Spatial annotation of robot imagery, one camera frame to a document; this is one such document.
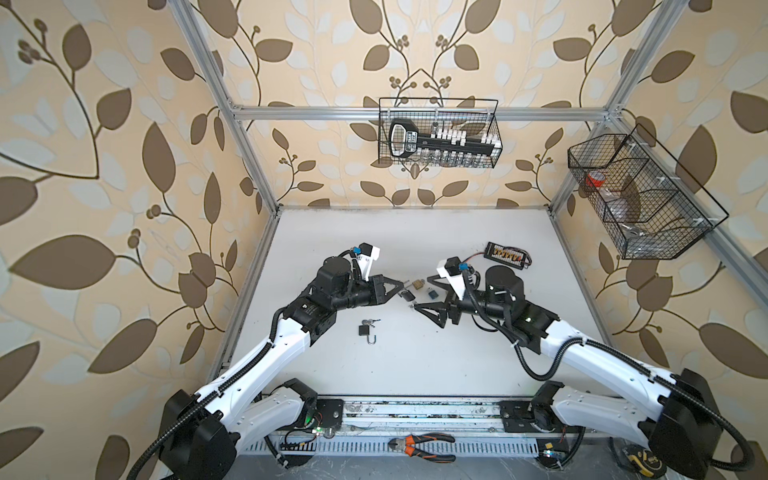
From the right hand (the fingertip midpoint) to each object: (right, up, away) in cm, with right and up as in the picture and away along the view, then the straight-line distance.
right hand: (424, 294), depth 71 cm
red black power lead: (+21, +7, +36) cm, 42 cm away
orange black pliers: (-4, -36, -1) cm, 36 cm away
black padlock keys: (-14, -12, +20) cm, 28 cm away
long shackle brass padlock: (0, -2, +27) cm, 27 cm away
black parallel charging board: (+33, +7, +34) cm, 48 cm away
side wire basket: (+56, +21, +2) cm, 60 cm away
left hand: (-5, +2, 0) cm, 5 cm away
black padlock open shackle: (-16, -14, +18) cm, 28 cm away
